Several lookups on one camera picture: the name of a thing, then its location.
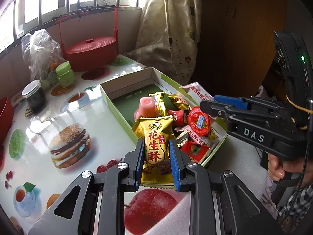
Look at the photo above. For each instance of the glass jar dark contents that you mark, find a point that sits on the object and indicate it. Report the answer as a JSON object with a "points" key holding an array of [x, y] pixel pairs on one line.
{"points": [[34, 98]]}

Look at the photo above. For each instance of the red black snack packet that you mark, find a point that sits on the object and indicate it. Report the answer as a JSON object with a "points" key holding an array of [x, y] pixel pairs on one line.
{"points": [[179, 118]]}

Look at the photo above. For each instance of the green cream jar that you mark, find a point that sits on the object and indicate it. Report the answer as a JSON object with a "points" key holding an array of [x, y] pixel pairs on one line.
{"points": [[64, 76]]}

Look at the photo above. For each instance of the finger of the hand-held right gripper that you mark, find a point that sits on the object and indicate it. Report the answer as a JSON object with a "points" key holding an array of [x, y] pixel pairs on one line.
{"points": [[229, 100], [215, 109]]}

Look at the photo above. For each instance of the cream patterned curtain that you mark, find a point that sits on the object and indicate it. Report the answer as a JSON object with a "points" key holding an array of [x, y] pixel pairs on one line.
{"points": [[168, 24]]}

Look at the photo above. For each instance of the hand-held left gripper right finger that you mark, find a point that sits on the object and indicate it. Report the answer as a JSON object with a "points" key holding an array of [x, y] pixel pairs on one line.
{"points": [[174, 164]]}

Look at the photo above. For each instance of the clear plastic bag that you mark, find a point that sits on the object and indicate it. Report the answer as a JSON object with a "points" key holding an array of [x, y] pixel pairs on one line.
{"points": [[40, 51]]}

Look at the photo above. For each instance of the white red snack bar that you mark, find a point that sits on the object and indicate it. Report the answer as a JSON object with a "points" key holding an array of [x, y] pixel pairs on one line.
{"points": [[193, 134], [196, 91]]}

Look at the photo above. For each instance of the small clear jar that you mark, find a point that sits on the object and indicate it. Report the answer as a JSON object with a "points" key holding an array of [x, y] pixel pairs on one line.
{"points": [[52, 77]]}

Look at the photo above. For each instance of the pink jelly cup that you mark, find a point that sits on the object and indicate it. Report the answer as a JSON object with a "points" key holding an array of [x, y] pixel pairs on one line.
{"points": [[145, 107]]}

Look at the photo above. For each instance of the red lidded jelly cup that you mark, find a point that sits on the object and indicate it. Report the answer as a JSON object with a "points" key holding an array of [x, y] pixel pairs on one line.
{"points": [[199, 121]]}

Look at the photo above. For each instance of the red oval tub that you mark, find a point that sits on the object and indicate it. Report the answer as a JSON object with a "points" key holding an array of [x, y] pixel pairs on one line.
{"points": [[6, 120]]}

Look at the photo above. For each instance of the person's right forearm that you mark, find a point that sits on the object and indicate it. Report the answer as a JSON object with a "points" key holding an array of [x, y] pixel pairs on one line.
{"points": [[300, 200]]}

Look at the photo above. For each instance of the green white cardboard box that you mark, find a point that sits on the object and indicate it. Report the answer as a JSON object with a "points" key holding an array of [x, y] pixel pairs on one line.
{"points": [[127, 88]]}

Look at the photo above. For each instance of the brown wooden cabinet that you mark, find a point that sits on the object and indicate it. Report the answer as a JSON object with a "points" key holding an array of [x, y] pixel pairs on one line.
{"points": [[239, 34]]}

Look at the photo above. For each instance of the white foam sheet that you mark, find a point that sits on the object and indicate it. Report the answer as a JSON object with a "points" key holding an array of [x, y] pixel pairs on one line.
{"points": [[239, 151]]}

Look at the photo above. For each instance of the yellow snack packet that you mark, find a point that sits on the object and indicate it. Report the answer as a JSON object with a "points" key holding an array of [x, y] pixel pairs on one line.
{"points": [[156, 146], [159, 102]]}

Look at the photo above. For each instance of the person's right hand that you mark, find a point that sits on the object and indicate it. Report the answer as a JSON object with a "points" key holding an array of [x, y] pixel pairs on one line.
{"points": [[275, 166]]}

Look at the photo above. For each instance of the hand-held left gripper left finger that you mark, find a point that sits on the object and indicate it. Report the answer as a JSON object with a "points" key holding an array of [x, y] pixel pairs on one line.
{"points": [[139, 161]]}

